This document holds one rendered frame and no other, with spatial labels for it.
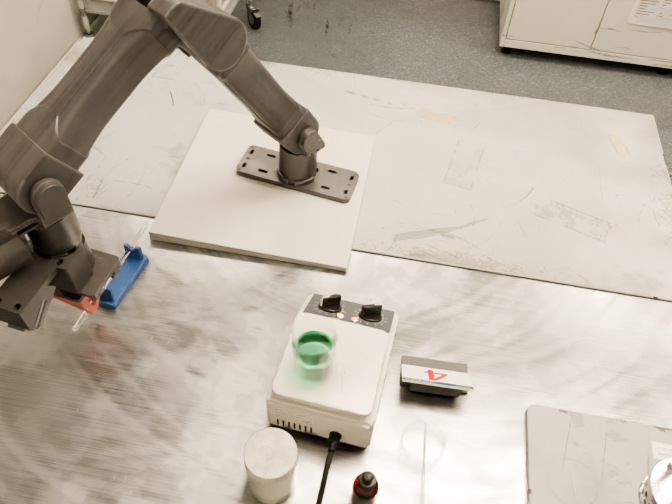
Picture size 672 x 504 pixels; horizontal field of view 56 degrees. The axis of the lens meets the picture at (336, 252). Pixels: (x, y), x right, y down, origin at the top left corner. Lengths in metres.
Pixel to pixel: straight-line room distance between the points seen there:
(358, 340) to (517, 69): 2.54
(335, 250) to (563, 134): 0.54
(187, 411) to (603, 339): 0.58
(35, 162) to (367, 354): 0.42
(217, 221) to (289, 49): 2.21
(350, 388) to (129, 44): 0.44
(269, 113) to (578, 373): 0.56
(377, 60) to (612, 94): 1.08
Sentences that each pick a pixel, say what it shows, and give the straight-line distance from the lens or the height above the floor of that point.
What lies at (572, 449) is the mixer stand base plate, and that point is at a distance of 0.86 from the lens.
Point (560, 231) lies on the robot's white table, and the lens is 1.10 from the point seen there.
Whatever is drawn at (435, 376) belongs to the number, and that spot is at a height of 0.92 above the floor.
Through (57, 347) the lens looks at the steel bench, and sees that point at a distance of 0.94.
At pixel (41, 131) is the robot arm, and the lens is 0.72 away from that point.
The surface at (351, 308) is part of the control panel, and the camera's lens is 0.87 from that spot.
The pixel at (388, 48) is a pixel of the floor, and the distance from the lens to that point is 3.21.
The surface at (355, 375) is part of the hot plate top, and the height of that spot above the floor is 0.99.
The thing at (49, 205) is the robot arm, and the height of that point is 1.17.
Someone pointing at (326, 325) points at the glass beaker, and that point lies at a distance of 0.72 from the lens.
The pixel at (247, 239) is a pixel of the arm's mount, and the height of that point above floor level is 0.91.
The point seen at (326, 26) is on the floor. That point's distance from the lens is 3.35.
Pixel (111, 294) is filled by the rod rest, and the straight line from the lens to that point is 0.94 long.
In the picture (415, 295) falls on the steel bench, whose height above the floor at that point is 0.90.
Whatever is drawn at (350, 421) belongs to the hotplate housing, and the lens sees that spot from 0.75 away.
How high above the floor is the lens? 1.64
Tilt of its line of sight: 49 degrees down
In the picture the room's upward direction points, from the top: 4 degrees clockwise
